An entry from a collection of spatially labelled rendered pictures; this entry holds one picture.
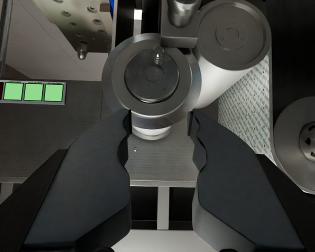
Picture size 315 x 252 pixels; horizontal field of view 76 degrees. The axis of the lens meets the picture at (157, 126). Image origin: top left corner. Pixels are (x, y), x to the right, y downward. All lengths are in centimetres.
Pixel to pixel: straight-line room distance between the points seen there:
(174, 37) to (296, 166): 25
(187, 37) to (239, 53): 9
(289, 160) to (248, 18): 22
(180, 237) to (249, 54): 51
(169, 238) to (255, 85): 47
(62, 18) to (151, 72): 38
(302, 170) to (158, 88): 24
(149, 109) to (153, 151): 34
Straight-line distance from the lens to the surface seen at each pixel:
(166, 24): 30
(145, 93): 28
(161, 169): 61
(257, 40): 37
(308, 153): 36
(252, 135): 38
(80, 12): 58
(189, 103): 30
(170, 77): 29
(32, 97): 72
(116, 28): 35
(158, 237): 66
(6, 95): 76
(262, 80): 37
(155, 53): 27
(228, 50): 35
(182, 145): 62
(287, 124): 36
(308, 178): 37
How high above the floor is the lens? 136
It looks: 8 degrees down
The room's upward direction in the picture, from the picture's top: 178 degrees counter-clockwise
